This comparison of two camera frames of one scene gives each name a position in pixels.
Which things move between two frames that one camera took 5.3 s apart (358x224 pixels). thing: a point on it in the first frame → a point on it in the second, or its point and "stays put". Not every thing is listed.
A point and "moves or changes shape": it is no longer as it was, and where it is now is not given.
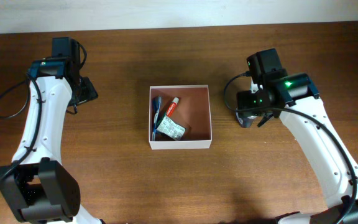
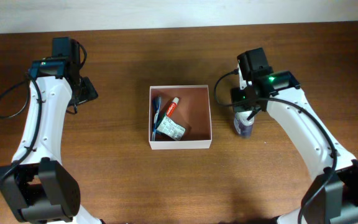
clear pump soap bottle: [245, 121] moves or changes shape
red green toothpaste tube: [172, 107] stays put
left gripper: [89, 91] stays put
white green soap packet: [168, 126] stays put
